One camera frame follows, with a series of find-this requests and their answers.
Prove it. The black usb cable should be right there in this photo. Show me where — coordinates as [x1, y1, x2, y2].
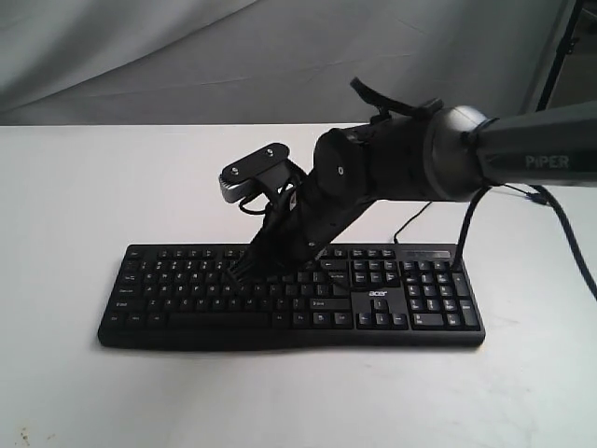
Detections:
[392, 183, 548, 245]

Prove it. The black acer keyboard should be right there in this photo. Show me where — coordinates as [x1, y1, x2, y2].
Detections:
[97, 243, 486, 352]

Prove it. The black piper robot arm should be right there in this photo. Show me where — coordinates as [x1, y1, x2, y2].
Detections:
[218, 102, 596, 284]

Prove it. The black stand pole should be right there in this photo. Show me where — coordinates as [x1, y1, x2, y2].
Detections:
[532, 1, 596, 110]

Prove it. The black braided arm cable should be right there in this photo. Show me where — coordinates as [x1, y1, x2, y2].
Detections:
[349, 77, 597, 300]

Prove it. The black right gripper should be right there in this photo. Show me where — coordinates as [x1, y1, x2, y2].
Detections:
[224, 158, 377, 290]

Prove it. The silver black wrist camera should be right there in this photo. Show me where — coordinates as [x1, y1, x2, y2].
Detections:
[218, 143, 306, 205]

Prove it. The grey backdrop cloth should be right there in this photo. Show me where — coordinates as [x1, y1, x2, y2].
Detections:
[1, 1, 574, 125]

